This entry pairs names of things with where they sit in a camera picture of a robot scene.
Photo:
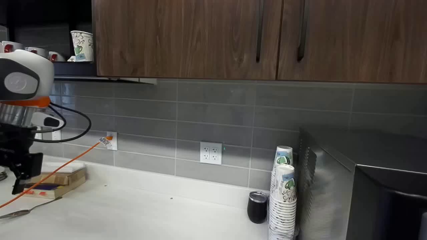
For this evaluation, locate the medium white red mug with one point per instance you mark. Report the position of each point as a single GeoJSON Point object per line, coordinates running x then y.
{"type": "Point", "coordinates": [36, 51]}

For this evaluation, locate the stainless steel microwave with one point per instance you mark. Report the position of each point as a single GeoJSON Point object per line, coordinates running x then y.
{"type": "Point", "coordinates": [355, 187]}

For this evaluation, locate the wooden box with white top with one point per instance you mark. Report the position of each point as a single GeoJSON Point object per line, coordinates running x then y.
{"type": "Point", "coordinates": [67, 174]}

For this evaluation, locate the metal spoon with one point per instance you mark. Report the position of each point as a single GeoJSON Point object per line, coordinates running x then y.
{"type": "Point", "coordinates": [13, 214]}

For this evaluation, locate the wall outlet with orange plug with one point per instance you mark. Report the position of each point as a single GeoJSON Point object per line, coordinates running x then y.
{"type": "Point", "coordinates": [113, 143]}

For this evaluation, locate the white wall switch plate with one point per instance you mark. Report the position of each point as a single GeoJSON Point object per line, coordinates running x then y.
{"type": "Point", "coordinates": [56, 135]}
{"type": "Point", "coordinates": [39, 136]}

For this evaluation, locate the wide wooden cabinet door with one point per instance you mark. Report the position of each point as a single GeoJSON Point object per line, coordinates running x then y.
{"type": "Point", "coordinates": [177, 40]}

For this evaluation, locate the dark cabinet shelf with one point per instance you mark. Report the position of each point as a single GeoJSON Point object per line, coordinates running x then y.
{"type": "Point", "coordinates": [75, 68]}

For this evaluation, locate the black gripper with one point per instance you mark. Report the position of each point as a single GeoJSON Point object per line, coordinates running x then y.
{"type": "Point", "coordinates": [15, 144]}

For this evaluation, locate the small white red mug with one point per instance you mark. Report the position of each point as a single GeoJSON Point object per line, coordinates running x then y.
{"type": "Point", "coordinates": [55, 56]}

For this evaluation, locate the short-visible paper cup stack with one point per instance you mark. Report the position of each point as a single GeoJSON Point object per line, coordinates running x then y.
{"type": "Point", "coordinates": [283, 155]}

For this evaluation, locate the black tumbler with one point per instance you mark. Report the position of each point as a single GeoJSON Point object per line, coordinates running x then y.
{"type": "Point", "coordinates": [258, 208]}

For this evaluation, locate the small white dish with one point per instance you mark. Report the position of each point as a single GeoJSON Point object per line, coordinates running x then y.
{"type": "Point", "coordinates": [71, 59]}

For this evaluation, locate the printed white paper cup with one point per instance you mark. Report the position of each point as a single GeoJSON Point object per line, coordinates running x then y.
{"type": "Point", "coordinates": [83, 44]}

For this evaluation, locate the tall paper cup stack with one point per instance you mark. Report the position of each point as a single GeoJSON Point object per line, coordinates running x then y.
{"type": "Point", "coordinates": [282, 208]}

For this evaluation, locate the empty white wall outlet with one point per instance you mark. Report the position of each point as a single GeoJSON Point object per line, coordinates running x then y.
{"type": "Point", "coordinates": [211, 152]}

